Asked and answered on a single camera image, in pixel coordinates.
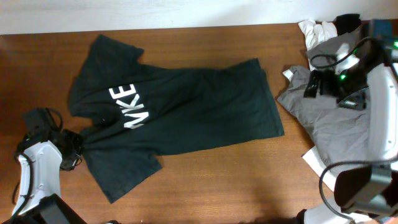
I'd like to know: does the dark green Nike t-shirt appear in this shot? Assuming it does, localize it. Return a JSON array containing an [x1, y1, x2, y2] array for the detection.
[[68, 35, 284, 203]]

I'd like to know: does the grey t-shirt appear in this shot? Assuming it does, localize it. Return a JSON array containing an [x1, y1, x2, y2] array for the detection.
[[276, 32, 374, 178]]

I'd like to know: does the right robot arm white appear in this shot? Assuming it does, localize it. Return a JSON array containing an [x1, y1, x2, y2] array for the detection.
[[298, 37, 397, 223]]

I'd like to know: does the black garment at corner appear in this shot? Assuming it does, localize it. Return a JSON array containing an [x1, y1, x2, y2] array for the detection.
[[333, 14, 362, 35]]

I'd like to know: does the white garment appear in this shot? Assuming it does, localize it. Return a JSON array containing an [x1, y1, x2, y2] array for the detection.
[[297, 19, 338, 71]]

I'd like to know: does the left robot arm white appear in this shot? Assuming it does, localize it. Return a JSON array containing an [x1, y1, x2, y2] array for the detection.
[[7, 124, 85, 224]]

